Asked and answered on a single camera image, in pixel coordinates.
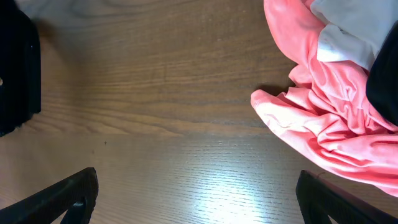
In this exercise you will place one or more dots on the black velvet buttoned garment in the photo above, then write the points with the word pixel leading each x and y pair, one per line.
pixel 20 68

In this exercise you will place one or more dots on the coral pink garment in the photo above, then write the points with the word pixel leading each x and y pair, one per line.
pixel 326 116

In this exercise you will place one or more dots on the white garment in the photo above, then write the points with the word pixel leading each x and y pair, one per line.
pixel 355 30

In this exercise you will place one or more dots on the black crumpled garment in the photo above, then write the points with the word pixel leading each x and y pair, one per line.
pixel 381 86

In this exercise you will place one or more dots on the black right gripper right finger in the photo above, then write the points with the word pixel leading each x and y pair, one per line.
pixel 321 202

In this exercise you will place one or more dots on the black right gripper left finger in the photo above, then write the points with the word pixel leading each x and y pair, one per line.
pixel 73 197

